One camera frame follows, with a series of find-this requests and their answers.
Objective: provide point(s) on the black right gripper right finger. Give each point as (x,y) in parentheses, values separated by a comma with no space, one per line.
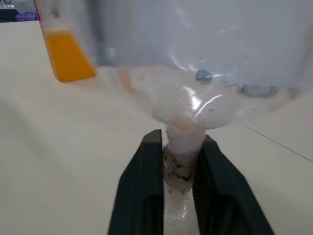
(225,193)

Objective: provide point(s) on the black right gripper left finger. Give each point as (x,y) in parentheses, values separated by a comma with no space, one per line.
(139,191)

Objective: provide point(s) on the clear plastic bottle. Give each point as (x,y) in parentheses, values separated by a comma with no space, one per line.
(195,73)

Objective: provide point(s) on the clear bottle of orange liquid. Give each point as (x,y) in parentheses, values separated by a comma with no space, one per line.
(66,49)

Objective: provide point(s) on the purple toy car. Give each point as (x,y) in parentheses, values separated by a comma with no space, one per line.
(27,16)

